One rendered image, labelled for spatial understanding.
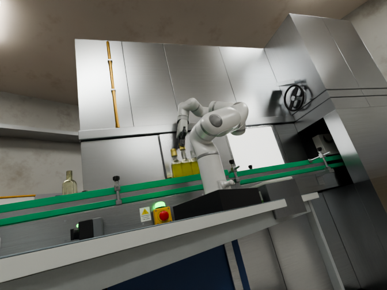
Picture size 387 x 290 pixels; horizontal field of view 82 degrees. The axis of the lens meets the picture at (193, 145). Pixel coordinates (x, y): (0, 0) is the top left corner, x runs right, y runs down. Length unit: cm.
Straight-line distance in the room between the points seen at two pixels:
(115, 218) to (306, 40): 182
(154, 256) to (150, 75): 138
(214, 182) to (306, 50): 143
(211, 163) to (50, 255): 59
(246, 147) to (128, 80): 97
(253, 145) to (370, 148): 74
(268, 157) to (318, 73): 71
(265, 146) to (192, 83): 74
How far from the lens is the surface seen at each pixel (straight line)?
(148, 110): 159
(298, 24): 218
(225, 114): 91
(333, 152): 210
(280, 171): 153
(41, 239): 110
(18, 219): 115
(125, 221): 106
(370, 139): 191
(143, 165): 142
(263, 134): 179
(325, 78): 193
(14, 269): 46
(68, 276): 53
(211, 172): 86
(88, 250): 49
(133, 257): 58
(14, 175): 400
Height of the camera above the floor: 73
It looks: 19 degrees up
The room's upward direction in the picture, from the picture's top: 13 degrees counter-clockwise
